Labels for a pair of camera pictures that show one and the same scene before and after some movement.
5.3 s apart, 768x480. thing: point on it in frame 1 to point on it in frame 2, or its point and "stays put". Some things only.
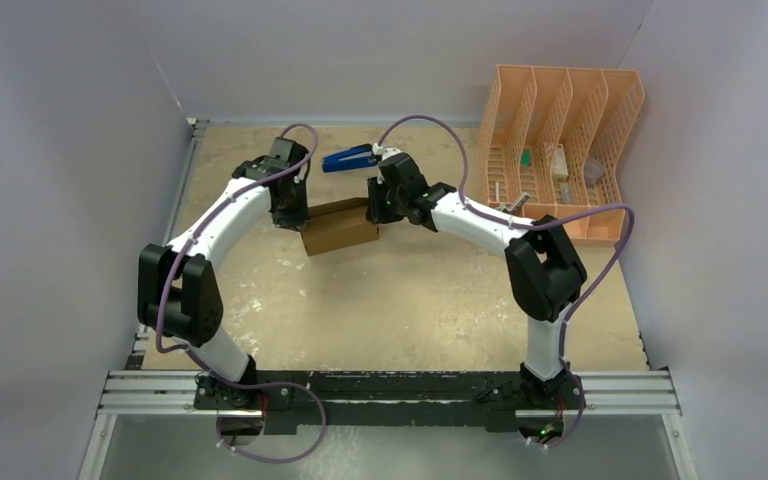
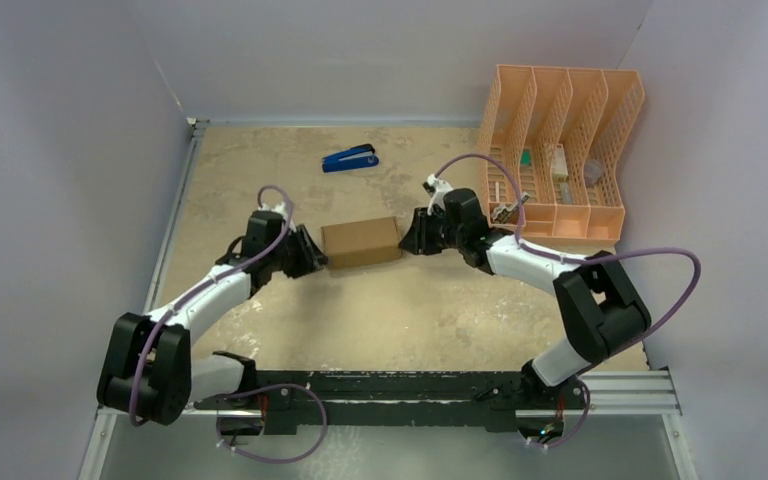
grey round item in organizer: [593, 171] stays put
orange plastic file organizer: [553, 141] stays put
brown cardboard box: [338, 225] to [362, 242]
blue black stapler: [358, 156] stays put
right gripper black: [376, 211] to [428, 233]
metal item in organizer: [517, 204] stays put
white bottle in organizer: [559, 166] stays put
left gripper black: [297, 220] to [316, 258]
